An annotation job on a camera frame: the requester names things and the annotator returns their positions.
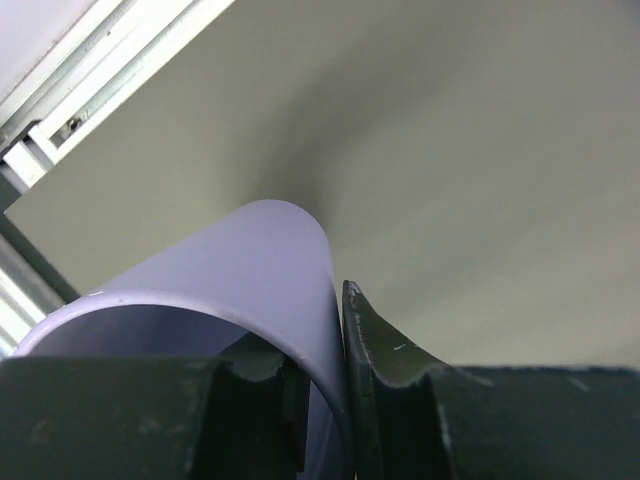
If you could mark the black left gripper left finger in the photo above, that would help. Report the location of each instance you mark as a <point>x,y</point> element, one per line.
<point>241,414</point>

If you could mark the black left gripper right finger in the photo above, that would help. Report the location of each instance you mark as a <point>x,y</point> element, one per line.
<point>417,417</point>

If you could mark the large purple cup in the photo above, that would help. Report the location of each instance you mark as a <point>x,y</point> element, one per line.
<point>263,269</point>

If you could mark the aluminium frame rail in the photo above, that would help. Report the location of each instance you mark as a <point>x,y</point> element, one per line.
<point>108,53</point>

